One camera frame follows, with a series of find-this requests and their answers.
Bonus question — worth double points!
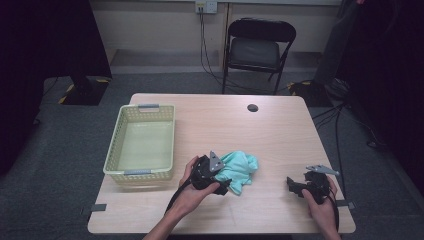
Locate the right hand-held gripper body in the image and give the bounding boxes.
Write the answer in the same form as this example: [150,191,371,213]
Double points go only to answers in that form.
[303,163,341,205]

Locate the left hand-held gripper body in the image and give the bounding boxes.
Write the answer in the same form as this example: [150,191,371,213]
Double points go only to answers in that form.
[191,150,228,192]

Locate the teal t-shirt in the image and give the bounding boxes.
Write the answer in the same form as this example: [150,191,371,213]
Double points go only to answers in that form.
[214,150,260,197]

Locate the pale green plastic basket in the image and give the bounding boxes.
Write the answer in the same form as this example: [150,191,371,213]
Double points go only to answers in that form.
[102,103,176,185]

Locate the person's left hand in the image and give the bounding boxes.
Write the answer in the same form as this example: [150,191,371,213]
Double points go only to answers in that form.
[169,155,221,219]

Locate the person's right hand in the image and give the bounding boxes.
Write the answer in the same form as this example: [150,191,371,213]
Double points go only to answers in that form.
[301,175,339,234]

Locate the black stand base yellow tape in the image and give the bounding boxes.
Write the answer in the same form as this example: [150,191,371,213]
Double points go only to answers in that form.
[58,75,111,107]
[288,79,334,108]

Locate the black folding chair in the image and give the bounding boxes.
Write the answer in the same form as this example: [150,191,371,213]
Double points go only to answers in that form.
[221,18,298,96]

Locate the black curtain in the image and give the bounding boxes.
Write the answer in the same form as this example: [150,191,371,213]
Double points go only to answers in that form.
[0,0,113,178]
[336,0,424,201]

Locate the grey hanging cover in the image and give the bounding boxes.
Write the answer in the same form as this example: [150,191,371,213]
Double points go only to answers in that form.
[313,0,361,86]

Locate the grey table bracket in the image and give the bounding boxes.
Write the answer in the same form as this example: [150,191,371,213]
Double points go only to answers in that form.
[79,203,108,216]
[334,199,357,210]

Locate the left hand-held gripper cable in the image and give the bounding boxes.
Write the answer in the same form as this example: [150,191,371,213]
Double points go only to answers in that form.
[164,178,195,214]

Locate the black floor cables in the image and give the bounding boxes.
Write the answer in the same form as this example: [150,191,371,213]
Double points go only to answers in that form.
[309,101,388,198]

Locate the white wall socket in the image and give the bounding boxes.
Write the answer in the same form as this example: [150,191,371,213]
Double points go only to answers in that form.
[195,0,218,15]

